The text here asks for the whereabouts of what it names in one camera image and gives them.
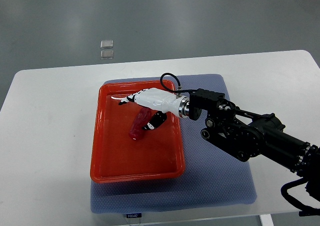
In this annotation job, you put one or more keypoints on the white robotic hand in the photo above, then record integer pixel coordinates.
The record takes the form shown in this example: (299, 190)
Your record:
(158, 100)

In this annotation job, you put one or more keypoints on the red pepper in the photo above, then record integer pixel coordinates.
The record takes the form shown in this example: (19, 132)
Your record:
(143, 116)

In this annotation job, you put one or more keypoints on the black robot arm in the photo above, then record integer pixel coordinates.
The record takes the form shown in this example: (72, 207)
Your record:
(239, 133)

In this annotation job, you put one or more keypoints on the red plastic tray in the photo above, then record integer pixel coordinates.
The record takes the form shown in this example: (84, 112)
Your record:
(122, 150)

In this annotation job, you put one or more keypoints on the lower metal floor plate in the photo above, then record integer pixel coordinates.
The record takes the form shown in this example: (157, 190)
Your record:
(107, 54)

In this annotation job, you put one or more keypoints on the metal floor plate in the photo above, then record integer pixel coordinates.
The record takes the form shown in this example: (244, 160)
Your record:
(107, 54)
(106, 44)

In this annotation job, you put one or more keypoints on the upper metal floor plate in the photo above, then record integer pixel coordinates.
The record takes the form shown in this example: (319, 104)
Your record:
(106, 44)

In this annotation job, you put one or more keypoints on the blue-grey textured mat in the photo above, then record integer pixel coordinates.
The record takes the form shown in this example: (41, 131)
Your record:
(211, 178)

